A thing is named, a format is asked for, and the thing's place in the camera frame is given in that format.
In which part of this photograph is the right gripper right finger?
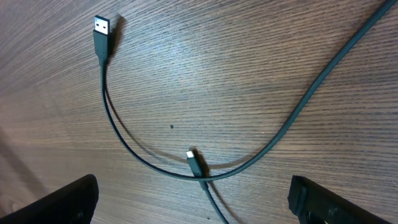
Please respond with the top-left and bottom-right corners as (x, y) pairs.
(287, 175), (390, 224)

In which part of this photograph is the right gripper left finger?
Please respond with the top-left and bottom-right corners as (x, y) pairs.
(1, 174), (99, 224)

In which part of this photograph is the thick black USB cable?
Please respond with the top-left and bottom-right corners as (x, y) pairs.
(93, 0), (398, 224)

